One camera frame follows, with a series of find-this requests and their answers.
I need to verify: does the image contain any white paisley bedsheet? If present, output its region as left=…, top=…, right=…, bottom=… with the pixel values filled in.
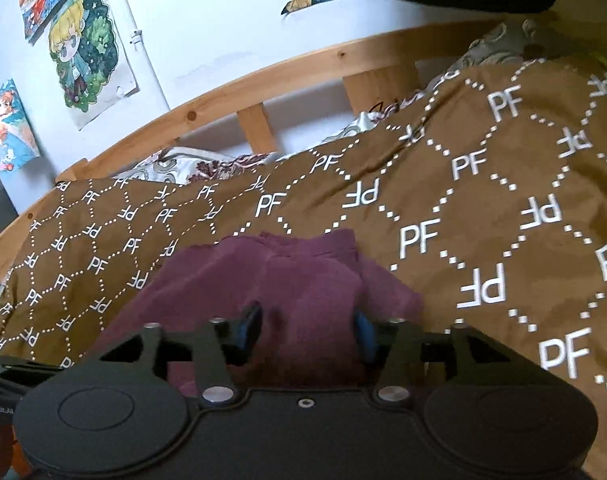
left=56, top=20, right=559, bottom=188

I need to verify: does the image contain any orange pink cloth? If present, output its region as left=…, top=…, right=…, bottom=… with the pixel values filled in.
left=0, top=430, right=31, bottom=480

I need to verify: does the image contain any wooden bed frame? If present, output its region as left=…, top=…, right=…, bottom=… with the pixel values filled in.
left=0, top=19, right=529, bottom=281

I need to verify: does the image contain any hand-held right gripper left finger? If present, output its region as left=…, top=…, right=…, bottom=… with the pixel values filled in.
left=100, top=301, right=264, bottom=409

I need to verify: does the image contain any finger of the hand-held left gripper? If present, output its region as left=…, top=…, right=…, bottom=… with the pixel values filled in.
left=0, top=354, right=71, bottom=378

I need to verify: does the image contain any maroon shirt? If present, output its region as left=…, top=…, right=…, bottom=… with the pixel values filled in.
left=90, top=229, right=427, bottom=398

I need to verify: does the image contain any blue orange cartoon wall poster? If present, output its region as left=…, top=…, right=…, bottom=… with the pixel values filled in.
left=0, top=79, right=41, bottom=173

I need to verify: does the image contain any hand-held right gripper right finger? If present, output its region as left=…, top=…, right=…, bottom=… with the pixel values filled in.
left=352, top=309, right=515, bottom=407

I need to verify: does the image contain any blond cartoon character wall poster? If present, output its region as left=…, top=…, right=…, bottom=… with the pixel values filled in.
left=47, top=0, right=140, bottom=131

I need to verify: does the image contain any brown printed blanket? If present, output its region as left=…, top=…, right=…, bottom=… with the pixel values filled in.
left=0, top=52, right=607, bottom=480

